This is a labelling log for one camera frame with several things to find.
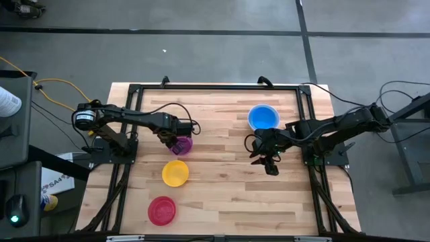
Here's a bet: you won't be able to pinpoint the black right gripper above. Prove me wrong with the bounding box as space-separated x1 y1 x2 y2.
249 128 292 177

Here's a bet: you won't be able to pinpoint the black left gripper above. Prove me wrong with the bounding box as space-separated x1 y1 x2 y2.
156 112 195 156

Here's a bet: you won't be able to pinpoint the purple translucent plastic bowl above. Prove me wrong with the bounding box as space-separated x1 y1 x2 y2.
169 136 194 156

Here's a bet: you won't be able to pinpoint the yellow plastic bowl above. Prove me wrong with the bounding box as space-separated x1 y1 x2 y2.
161 159 189 188

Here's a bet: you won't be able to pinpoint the blue plastic bowl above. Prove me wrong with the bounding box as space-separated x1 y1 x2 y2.
250 106 279 130

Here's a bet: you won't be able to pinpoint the red translucent plastic bowl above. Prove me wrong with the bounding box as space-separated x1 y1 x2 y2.
147 196 177 227

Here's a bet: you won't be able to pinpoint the white bowl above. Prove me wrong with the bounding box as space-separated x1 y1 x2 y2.
247 104 281 132

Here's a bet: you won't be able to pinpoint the white printed cardboard box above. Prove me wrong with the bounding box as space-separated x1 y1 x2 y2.
40 153 75 196

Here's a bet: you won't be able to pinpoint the small yellow white object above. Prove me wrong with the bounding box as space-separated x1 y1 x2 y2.
40 194 59 212

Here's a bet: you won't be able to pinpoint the black metal stand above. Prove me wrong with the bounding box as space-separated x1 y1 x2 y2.
379 92 430 196

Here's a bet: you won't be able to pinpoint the dark grey desk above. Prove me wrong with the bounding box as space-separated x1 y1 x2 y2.
0 160 43 239

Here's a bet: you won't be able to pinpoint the dark grey equipment case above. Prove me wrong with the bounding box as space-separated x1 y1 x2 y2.
0 69 38 171

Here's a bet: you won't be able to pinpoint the black computer mouse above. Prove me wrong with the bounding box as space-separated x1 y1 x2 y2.
5 194 30 229

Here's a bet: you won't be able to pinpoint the white labelled package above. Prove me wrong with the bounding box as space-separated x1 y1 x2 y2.
0 86 23 118

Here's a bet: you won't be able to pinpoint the person's shoe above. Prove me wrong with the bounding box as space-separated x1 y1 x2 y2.
9 0 46 19

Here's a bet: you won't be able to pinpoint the black aluminium table frame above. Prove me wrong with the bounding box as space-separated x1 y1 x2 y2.
75 83 362 242

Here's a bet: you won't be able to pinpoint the thin black cable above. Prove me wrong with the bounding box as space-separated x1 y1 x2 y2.
372 79 430 146
32 100 85 151
298 81 367 108

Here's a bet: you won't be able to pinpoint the silver metal bracket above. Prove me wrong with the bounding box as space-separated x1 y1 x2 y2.
106 235 145 242
294 236 333 242

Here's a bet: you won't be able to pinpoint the yellow power cable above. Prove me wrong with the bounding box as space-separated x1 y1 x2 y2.
34 78 93 103
0 56 95 136

